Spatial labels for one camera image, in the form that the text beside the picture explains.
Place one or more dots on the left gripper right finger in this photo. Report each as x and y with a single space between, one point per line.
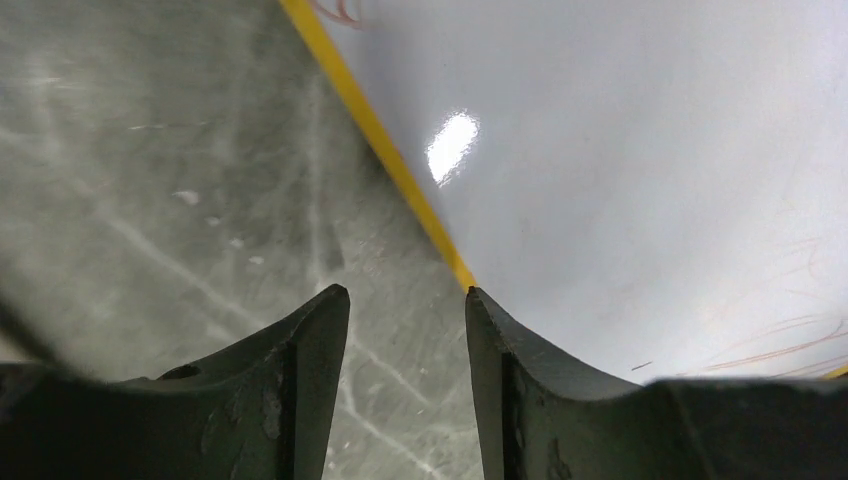
544 414

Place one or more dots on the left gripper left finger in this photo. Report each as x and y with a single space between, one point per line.
260 408

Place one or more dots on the yellow framed whiteboard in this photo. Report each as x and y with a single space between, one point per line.
659 188

